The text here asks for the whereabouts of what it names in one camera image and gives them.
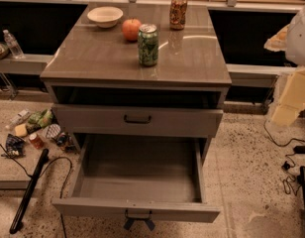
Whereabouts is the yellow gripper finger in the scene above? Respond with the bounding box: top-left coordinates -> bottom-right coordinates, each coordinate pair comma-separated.
271,66 -> 305,127
263,26 -> 288,52

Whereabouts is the green soda can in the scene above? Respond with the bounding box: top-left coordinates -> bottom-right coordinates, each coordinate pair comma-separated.
138,24 -> 158,66

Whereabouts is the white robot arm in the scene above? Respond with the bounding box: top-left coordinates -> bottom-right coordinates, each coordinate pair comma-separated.
264,8 -> 305,127

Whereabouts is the orange patterned can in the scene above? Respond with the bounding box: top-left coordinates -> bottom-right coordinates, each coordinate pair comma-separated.
169,0 -> 187,30

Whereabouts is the grey drawer cabinet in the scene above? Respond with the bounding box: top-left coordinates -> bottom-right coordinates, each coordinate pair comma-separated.
41,4 -> 231,147

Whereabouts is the open grey lower drawer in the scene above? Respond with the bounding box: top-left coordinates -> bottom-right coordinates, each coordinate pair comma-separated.
52,134 -> 220,229

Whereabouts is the dark blue can on floor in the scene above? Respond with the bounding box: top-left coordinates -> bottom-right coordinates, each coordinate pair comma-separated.
56,133 -> 75,153

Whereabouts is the small red can on floor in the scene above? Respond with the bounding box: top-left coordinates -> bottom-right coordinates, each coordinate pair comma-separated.
29,133 -> 44,149

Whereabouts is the black power adapter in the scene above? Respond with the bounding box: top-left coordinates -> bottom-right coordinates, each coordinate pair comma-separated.
293,146 -> 305,154

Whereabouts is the red apple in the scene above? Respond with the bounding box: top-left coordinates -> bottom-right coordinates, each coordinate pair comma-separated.
122,18 -> 142,42

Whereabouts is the white bowl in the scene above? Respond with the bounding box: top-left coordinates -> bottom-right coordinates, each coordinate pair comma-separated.
87,6 -> 123,28

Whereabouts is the white checkered package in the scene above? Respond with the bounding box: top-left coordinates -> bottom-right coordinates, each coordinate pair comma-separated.
43,124 -> 60,139

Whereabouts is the green snack bag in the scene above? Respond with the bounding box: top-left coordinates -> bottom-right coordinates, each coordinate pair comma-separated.
26,109 -> 53,134

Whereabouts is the clear plastic water bottle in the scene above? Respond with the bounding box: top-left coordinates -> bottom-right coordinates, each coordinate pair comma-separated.
3,30 -> 25,59

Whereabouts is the black bar on floor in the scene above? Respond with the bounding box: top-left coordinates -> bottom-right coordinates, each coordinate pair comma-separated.
9,149 -> 49,234

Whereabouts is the plastic bottle on floor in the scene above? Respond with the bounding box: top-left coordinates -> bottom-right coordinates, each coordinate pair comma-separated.
5,109 -> 31,130

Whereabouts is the yellow sponge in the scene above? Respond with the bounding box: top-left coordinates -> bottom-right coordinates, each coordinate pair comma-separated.
15,124 -> 28,137

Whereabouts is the bowl on left shelf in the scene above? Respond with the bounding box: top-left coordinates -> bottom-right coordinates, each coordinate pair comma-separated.
0,43 -> 9,60

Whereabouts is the blue patterned snack bag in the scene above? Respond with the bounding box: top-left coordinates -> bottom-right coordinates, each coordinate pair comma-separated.
2,134 -> 25,158

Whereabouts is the black cable right floor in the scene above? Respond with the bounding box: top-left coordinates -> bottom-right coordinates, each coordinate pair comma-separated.
262,117 -> 305,196

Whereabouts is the black cable floor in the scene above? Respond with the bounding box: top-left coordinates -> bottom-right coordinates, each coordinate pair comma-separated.
0,136 -> 74,238
262,117 -> 305,196

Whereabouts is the black cable left floor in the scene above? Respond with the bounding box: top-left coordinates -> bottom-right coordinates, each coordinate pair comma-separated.
0,136 -> 74,238

